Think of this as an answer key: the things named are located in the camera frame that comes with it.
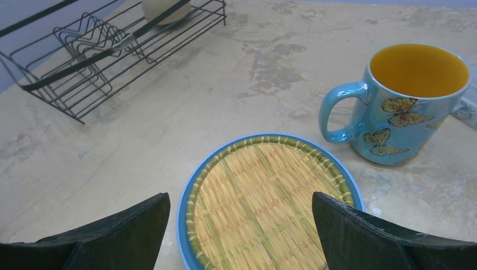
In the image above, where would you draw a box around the blue butterfly mug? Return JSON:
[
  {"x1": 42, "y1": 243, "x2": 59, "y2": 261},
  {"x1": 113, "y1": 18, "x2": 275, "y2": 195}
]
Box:
[{"x1": 318, "y1": 43, "x2": 471, "y2": 166}]

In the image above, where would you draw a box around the black wire dish rack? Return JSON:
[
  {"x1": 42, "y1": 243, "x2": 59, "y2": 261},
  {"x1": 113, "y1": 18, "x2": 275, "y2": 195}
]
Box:
[{"x1": 1, "y1": 1, "x2": 227, "y2": 122}]

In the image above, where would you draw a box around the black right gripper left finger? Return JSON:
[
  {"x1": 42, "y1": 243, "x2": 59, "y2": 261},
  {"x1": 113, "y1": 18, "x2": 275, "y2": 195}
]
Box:
[{"x1": 1, "y1": 192, "x2": 170, "y2": 269}]

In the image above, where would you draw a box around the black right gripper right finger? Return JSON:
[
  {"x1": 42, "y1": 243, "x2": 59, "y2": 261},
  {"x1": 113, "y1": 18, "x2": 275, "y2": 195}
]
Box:
[{"x1": 312, "y1": 192, "x2": 476, "y2": 269}]

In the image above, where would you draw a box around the white ceramic bowl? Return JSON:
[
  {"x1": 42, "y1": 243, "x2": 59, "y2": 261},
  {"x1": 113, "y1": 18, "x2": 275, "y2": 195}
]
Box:
[{"x1": 142, "y1": 0, "x2": 191, "y2": 25}]

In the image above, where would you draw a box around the blue plate with bamboo pattern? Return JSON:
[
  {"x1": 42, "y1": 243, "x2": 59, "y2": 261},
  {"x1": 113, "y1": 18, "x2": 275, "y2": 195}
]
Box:
[{"x1": 176, "y1": 133, "x2": 366, "y2": 269}]

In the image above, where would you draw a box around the clear plastic screw box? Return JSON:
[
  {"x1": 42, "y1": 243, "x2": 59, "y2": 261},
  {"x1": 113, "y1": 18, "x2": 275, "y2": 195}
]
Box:
[{"x1": 451, "y1": 79, "x2": 476, "y2": 129}]

